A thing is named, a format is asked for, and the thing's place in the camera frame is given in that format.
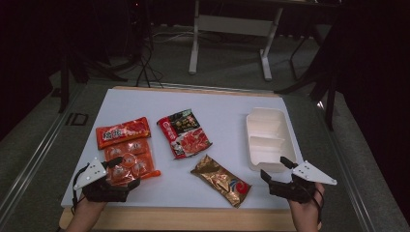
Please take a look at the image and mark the white table mat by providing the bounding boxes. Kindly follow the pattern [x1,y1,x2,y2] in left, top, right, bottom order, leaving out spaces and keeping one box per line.
[61,88,317,211]

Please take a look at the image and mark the black chair frame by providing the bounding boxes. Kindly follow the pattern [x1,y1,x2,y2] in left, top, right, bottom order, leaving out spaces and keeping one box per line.
[274,23,343,131]

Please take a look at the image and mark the gold foil packet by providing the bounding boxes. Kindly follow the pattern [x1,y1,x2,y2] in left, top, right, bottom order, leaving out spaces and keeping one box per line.
[190,155,252,209]

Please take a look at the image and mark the white desk frame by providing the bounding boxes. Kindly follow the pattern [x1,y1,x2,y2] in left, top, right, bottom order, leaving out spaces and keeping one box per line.
[188,0,285,82]

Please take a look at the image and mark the black metal stand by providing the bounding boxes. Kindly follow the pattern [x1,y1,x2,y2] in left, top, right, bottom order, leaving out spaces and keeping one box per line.
[57,44,130,114]

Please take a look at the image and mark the person's right hand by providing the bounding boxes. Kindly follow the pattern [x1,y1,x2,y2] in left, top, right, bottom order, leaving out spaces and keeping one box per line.
[287,182,326,226]

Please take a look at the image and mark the white divided food container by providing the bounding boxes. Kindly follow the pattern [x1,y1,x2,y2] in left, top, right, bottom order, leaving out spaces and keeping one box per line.
[246,106,298,172]

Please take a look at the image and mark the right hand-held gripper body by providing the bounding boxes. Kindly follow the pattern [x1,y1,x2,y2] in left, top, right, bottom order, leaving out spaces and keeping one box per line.
[269,159,338,205]

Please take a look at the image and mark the black floor cables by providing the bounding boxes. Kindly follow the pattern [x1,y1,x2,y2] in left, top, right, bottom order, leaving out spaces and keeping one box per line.
[134,32,165,89]

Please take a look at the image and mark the red and black seasoning packet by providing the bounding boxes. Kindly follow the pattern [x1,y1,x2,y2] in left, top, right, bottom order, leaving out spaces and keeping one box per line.
[157,108,213,160]

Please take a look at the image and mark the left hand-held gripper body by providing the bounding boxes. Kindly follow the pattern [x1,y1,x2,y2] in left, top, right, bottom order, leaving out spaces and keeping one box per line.
[73,157,132,203]

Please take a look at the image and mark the orange jelly cup packet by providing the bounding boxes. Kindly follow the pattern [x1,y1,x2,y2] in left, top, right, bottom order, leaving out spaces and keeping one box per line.
[95,116,161,188]

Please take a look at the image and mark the person's left hand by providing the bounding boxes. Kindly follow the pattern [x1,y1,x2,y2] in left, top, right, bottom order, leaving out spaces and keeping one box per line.
[73,194,107,221]

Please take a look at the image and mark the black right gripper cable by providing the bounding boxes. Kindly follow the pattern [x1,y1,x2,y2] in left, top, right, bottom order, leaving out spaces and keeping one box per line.
[307,183,325,225]

